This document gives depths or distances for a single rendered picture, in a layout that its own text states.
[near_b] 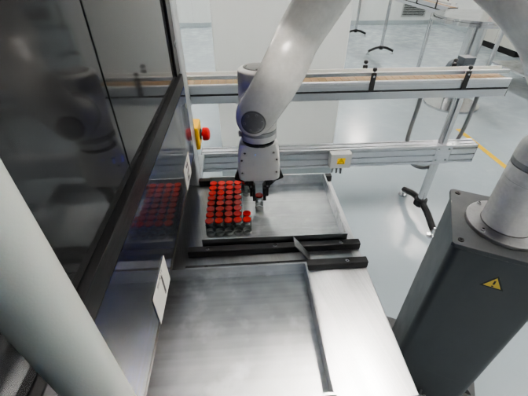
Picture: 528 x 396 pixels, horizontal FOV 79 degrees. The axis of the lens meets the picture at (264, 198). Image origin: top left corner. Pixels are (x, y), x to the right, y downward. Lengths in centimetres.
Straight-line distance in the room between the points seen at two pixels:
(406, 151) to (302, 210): 126
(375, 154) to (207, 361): 159
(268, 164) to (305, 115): 166
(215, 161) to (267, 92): 127
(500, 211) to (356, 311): 48
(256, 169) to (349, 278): 32
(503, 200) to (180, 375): 82
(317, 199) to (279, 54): 45
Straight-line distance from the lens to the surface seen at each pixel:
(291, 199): 91
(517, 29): 77
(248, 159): 76
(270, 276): 72
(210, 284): 71
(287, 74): 61
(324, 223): 85
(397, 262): 207
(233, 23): 220
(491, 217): 101
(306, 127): 245
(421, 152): 210
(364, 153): 196
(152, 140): 53
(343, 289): 72
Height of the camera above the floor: 144
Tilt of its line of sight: 37 degrees down
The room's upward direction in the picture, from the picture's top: straight up
